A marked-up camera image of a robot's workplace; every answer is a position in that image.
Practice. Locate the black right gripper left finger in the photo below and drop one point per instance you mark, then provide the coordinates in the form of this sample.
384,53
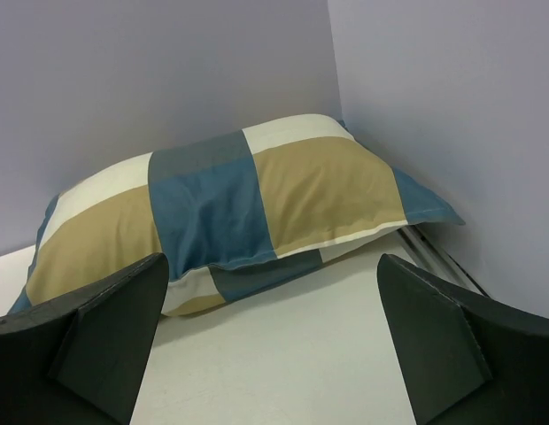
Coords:
80,358

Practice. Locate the checked blue tan pillowcase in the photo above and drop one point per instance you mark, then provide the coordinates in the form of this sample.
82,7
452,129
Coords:
234,215

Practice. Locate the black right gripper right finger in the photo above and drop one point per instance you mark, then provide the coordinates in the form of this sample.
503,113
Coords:
465,358

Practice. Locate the aluminium table frame rail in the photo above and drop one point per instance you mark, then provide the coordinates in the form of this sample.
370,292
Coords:
435,260

